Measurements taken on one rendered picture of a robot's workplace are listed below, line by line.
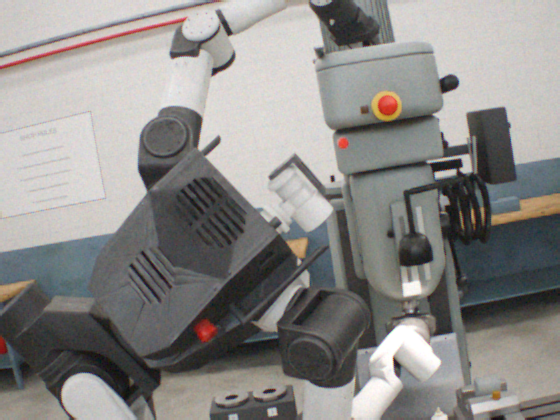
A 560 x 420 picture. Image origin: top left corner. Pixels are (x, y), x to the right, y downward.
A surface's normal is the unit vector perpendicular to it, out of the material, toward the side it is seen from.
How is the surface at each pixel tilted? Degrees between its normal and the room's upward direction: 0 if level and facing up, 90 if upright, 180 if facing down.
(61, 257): 90
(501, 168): 90
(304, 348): 102
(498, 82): 90
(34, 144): 90
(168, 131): 62
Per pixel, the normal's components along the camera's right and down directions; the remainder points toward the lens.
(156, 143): 0.00, -0.38
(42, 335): 0.18, 0.07
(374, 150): -0.08, 0.11
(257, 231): -0.20, -0.31
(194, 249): -0.37, -0.11
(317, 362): -0.45, 0.37
